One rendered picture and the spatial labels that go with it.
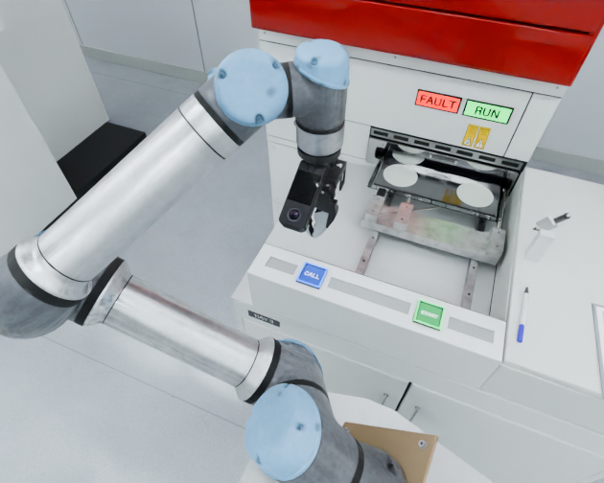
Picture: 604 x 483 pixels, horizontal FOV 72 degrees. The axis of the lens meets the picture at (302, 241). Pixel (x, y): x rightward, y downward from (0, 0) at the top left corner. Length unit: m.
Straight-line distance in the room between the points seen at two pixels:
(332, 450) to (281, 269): 0.44
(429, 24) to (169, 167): 0.79
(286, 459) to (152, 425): 1.30
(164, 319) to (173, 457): 1.19
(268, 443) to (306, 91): 0.48
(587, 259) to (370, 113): 0.68
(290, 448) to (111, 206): 0.38
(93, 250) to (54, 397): 1.60
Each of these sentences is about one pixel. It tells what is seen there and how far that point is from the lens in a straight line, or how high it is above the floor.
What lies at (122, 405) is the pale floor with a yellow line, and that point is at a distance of 1.95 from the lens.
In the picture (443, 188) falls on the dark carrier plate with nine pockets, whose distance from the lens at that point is 1.28.
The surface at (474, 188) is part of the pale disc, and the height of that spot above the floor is 0.90.
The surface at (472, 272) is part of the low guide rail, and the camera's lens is 1.15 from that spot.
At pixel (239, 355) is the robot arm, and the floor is 1.08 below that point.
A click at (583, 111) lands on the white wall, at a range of 2.98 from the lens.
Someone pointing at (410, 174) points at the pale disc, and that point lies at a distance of 1.29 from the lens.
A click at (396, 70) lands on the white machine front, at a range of 1.23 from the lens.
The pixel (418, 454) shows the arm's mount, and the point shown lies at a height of 1.00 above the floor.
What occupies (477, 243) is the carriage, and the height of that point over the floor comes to 0.88.
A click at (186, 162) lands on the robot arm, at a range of 0.47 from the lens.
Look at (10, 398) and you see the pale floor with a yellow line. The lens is 2.18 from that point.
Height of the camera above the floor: 1.72
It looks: 50 degrees down
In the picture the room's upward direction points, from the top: straight up
